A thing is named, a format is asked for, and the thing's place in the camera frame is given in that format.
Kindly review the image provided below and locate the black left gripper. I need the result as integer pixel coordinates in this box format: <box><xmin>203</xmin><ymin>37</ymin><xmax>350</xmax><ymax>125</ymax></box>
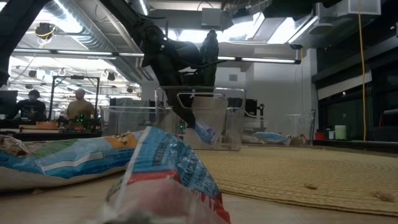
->
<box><xmin>140</xmin><ymin>18</ymin><xmax>206</xmax><ymax>131</ymax></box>

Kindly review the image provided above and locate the dark blue granola bar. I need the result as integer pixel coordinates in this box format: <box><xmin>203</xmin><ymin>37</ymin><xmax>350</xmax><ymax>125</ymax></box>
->
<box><xmin>193</xmin><ymin>120</ymin><xmax>220</xmax><ymax>146</ymax></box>

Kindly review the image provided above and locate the tall clear plastic bin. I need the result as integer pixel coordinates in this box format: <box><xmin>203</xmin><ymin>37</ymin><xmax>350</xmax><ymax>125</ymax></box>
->
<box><xmin>154</xmin><ymin>86</ymin><xmax>247</xmax><ymax>152</ymax></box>

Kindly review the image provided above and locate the long light blue granola bar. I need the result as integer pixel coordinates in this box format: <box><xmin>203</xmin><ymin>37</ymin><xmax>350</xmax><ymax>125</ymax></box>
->
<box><xmin>96</xmin><ymin>126</ymin><xmax>233</xmax><ymax>224</ymax></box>

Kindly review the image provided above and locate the blue green orange granola bar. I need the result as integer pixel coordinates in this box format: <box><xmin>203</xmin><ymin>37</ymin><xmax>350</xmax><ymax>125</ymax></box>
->
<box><xmin>0</xmin><ymin>130</ymin><xmax>147</xmax><ymax>191</ymax></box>

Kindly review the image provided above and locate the green brown granola bar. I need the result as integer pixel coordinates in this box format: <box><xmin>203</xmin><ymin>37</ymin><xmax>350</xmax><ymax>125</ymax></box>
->
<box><xmin>0</xmin><ymin>134</ymin><xmax>32</xmax><ymax>157</ymax></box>

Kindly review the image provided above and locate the white hexagonal plant pot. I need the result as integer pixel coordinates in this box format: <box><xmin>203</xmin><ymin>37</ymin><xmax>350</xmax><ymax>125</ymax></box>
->
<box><xmin>186</xmin><ymin>96</ymin><xmax>229</xmax><ymax>147</ymax></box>

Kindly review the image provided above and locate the green cactus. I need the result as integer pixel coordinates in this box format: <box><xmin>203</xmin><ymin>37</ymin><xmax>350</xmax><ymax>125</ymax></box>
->
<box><xmin>198</xmin><ymin>29</ymin><xmax>220</xmax><ymax>88</ymax></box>

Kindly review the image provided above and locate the grey ceiling box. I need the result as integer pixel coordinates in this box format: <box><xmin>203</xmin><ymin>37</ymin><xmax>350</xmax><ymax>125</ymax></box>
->
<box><xmin>201</xmin><ymin>7</ymin><xmax>222</xmax><ymax>27</ymax></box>

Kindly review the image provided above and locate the long ceiling light strip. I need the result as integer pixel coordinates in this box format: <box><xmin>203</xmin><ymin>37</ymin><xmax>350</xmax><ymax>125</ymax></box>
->
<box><xmin>9</xmin><ymin>47</ymin><xmax>302</xmax><ymax>65</ymax></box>

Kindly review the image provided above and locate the person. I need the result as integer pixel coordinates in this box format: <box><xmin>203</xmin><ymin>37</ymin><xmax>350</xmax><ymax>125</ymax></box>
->
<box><xmin>65</xmin><ymin>88</ymin><xmax>96</xmax><ymax>125</ymax></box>
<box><xmin>14</xmin><ymin>89</ymin><xmax>47</xmax><ymax>122</ymax></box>

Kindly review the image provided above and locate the round woven yellow placemat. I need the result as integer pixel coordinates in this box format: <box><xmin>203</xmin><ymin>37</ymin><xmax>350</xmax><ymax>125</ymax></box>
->
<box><xmin>194</xmin><ymin>145</ymin><xmax>398</xmax><ymax>217</ymax></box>

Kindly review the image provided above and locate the white cylindrical container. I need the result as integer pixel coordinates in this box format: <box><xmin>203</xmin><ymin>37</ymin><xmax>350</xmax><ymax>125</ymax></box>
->
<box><xmin>334</xmin><ymin>124</ymin><xmax>348</xmax><ymax>141</ymax></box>

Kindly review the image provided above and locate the black monitor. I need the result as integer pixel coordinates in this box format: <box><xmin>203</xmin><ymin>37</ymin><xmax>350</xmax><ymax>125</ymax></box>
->
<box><xmin>0</xmin><ymin>90</ymin><xmax>19</xmax><ymax>116</ymax></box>

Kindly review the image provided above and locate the white ceiling unit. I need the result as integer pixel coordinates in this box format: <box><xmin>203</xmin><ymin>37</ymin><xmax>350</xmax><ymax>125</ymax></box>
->
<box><xmin>337</xmin><ymin>0</ymin><xmax>382</xmax><ymax>16</ymax></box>

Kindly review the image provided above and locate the black background rig frame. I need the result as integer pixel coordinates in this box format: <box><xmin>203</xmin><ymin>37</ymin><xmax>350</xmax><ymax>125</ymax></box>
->
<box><xmin>49</xmin><ymin>75</ymin><xmax>101</xmax><ymax>128</ymax></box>

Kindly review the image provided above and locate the black ceiling cable reel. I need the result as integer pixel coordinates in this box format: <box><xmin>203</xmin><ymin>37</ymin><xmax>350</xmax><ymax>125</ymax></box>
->
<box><xmin>33</xmin><ymin>22</ymin><xmax>57</xmax><ymax>40</ymax></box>

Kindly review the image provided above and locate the yellow cable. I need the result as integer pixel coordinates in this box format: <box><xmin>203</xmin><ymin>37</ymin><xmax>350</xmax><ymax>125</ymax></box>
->
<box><xmin>356</xmin><ymin>0</ymin><xmax>368</xmax><ymax>141</ymax></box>

